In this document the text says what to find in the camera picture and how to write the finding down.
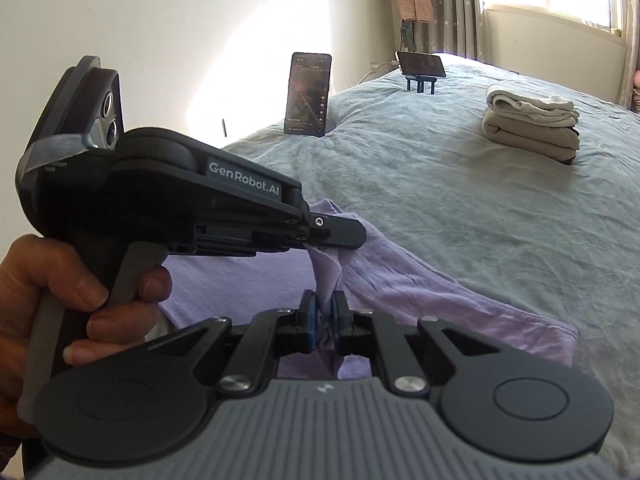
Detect grey star-print curtain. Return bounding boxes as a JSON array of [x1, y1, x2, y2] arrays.
[[420, 0, 493, 63], [617, 0, 640, 106]]

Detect upright black smartphone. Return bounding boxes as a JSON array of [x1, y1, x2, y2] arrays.
[[284, 52, 333, 137]]

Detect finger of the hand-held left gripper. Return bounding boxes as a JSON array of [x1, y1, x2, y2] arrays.
[[300, 214, 367, 251]]

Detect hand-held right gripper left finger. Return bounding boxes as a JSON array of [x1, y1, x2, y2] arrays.
[[150, 290, 318, 396]]

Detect white charging cable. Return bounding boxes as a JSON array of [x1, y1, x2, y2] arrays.
[[357, 60, 401, 83]]

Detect purple pants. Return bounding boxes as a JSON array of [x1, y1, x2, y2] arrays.
[[160, 199, 578, 381]]

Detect blue phone stand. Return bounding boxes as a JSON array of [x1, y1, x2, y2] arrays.
[[406, 75, 436, 96]]

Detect person's left hand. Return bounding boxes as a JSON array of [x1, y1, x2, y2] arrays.
[[0, 234, 173, 427]]

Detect sideways black smartphone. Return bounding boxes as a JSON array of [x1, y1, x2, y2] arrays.
[[396, 51, 446, 79]]

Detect bed with grey sheet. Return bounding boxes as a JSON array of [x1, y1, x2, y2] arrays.
[[220, 55, 640, 480]]

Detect folded beige garment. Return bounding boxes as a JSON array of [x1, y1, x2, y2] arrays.
[[482, 110, 581, 163]]

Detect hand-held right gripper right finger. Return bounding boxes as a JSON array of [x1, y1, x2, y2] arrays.
[[330, 290, 503, 396]]

